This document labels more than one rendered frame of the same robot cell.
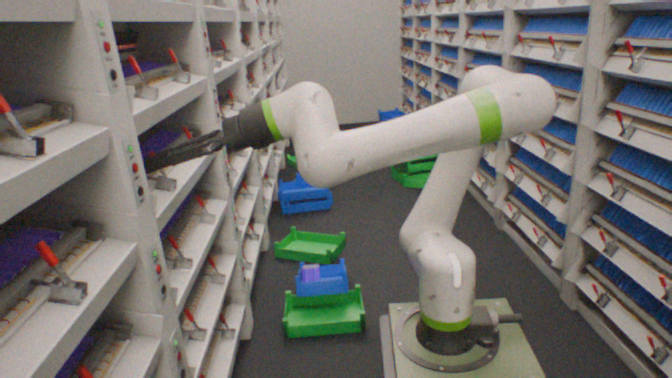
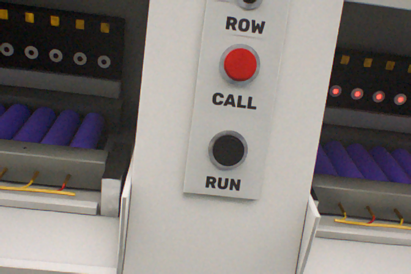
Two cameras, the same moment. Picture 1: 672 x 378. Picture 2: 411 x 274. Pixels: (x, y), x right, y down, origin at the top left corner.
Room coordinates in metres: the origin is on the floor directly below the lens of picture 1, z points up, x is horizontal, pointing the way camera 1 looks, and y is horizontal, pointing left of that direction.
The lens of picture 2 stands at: (1.44, 0.14, 0.87)
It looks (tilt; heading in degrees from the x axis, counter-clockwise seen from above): 10 degrees down; 86
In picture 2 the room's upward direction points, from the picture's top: 7 degrees clockwise
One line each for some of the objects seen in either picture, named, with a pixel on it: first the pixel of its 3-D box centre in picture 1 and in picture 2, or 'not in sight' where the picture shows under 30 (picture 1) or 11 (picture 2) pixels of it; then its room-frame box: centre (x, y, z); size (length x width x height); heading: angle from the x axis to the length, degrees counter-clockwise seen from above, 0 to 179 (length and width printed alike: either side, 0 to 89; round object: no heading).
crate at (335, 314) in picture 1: (324, 310); not in sight; (1.51, 0.08, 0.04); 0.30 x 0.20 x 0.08; 91
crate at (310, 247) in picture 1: (310, 244); not in sight; (2.08, 0.15, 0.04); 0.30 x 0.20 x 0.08; 66
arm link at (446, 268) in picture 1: (444, 279); not in sight; (0.96, -0.24, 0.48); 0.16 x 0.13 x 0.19; 7
